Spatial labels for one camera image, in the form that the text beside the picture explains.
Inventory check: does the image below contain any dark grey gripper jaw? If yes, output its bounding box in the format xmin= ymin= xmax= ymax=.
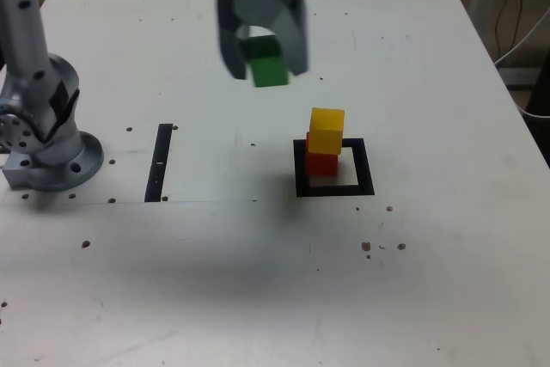
xmin=216 ymin=0 xmax=250 ymax=81

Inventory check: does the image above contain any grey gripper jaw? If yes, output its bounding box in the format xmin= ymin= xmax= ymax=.
xmin=234 ymin=0 xmax=311 ymax=77

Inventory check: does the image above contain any green cube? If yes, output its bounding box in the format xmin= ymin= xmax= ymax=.
xmin=238 ymin=34 xmax=289 ymax=89

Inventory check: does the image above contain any yellow cube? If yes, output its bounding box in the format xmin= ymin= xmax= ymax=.
xmin=309 ymin=107 xmax=346 ymax=156

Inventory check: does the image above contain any red cube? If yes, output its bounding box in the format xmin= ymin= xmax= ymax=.
xmin=305 ymin=132 xmax=339 ymax=178

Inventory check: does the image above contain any black tape square outline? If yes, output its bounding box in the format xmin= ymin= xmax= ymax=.
xmin=292 ymin=138 xmax=376 ymax=199

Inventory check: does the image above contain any black tape strip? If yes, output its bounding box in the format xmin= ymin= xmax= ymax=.
xmin=144 ymin=123 xmax=174 ymax=204

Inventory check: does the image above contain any thin black cable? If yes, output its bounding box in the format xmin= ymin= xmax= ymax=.
xmin=493 ymin=0 xmax=524 ymax=63

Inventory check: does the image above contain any white cable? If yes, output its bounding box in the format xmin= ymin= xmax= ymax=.
xmin=517 ymin=100 xmax=550 ymax=119
xmin=492 ymin=9 xmax=550 ymax=66

